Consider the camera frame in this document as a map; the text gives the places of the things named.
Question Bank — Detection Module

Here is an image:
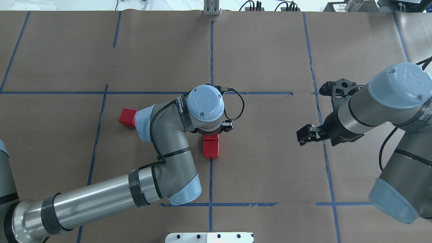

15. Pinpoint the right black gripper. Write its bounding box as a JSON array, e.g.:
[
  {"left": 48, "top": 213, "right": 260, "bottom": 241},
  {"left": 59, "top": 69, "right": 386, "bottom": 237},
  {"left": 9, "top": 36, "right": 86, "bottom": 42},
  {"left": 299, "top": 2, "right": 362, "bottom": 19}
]
[{"left": 296, "top": 78, "right": 365, "bottom": 146}]

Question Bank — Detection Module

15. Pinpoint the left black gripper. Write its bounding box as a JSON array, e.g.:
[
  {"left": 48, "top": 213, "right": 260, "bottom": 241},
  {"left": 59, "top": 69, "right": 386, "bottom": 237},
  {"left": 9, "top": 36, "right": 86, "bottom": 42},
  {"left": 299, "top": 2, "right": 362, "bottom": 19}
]
[{"left": 190, "top": 120, "right": 233, "bottom": 134}]

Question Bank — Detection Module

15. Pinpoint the red block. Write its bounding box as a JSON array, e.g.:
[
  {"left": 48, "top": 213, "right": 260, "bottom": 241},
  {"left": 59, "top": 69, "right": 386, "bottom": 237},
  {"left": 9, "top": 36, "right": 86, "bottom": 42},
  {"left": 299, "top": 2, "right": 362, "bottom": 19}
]
[
  {"left": 204, "top": 133, "right": 219, "bottom": 140},
  {"left": 118, "top": 108, "right": 137, "bottom": 128},
  {"left": 203, "top": 139, "right": 219, "bottom": 159}
]

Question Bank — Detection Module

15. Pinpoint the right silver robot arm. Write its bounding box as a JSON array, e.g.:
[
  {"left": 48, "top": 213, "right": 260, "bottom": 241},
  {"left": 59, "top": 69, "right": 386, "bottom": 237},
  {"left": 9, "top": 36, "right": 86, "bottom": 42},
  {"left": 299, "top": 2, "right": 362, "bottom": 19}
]
[{"left": 296, "top": 60, "right": 432, "bottom": 224}]

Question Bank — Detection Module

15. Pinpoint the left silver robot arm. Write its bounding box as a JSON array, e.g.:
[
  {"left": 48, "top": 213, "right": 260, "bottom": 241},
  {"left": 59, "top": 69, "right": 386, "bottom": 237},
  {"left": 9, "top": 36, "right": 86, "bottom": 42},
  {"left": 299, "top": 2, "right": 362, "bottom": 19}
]
[{"left": 1, "top": 84, "right": 233, "bottom": 243}]

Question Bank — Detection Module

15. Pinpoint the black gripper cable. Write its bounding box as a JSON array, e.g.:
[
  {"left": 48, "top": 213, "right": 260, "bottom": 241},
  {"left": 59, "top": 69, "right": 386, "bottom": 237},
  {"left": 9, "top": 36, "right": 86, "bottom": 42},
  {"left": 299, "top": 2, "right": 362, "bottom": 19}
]
[{"left": 213, "top": 84, "right": 245, "bottom": 121}]

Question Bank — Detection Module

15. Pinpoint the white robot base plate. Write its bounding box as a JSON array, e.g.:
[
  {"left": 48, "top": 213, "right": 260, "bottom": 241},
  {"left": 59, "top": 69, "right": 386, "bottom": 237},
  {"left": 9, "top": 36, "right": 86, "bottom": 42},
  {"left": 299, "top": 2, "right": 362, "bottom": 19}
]
[{"left": 165, "top": 232, "right": 254, "bottom": 243}]

